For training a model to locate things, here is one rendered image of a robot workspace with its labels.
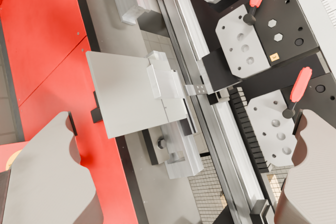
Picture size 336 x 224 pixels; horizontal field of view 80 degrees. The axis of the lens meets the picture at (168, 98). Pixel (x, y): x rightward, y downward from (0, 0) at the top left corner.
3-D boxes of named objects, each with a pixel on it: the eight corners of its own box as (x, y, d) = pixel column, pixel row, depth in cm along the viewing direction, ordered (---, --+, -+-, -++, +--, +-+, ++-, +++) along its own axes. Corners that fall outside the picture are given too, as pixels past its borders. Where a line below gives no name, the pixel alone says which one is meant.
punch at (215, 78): (194, 61, 56) (225, 44, 51) (198, 61, 58) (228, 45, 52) (206, 94, 55) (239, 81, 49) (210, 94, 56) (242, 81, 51)
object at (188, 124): (164, 73, 63) (171, 69, 61) (169, 74, 65) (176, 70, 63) (184, 136, 59) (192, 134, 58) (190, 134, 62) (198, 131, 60)
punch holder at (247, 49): (212, 23, 49) (286, -24, 39) (226, 30, 55) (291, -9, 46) (234, 81, 46) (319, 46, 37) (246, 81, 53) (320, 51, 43)
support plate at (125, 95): (84, 52, 41) (87, 50, 40) (165, 62, 62) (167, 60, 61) (108, 139, 38) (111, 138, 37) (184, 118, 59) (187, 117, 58)
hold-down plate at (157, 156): (123, 71, 63) (129, 67, 62) (136, 71, 68) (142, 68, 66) (151, 165, 59) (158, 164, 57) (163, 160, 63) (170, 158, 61)
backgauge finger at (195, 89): (176, 74, 65) (188, 68, 62) (211, 76, 85) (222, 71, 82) (188, 110, 63) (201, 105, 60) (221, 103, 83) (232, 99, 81)
